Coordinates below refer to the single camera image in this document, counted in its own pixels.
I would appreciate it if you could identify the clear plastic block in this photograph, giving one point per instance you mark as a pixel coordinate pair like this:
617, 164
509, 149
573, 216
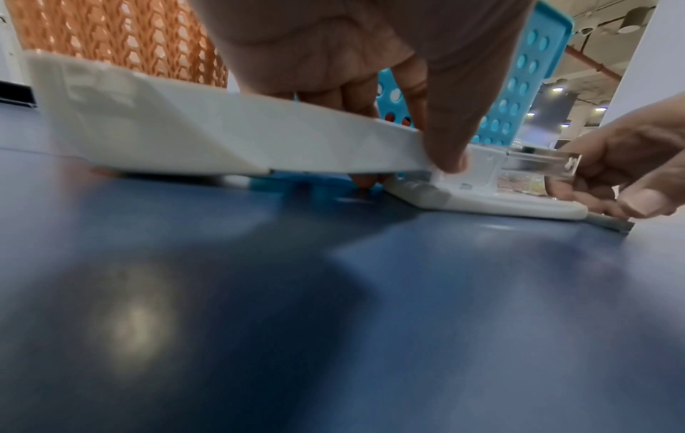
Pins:
540, 163

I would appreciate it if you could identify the brown ceiling pipe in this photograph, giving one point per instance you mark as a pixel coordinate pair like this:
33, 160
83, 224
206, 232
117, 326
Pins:
594, 61

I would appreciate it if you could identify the person's left hand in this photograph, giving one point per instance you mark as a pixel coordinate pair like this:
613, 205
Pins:
342, 38

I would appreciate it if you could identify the grey flat plate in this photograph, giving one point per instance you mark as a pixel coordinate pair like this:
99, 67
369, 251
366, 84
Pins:
613, 222

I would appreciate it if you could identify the white plastic base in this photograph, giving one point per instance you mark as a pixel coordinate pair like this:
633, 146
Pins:
481, 198

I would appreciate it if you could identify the person's right hand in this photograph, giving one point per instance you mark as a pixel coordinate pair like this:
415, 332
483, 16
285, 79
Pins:
637, 148

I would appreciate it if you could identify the orange woven plastic basket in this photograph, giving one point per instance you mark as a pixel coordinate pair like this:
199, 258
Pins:
123, 38

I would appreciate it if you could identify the blue perforated plastic basket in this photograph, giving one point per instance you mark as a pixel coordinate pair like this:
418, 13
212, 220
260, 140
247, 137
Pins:
527, 72

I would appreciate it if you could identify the white plastic tray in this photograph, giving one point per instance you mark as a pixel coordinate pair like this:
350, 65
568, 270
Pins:
214, 131

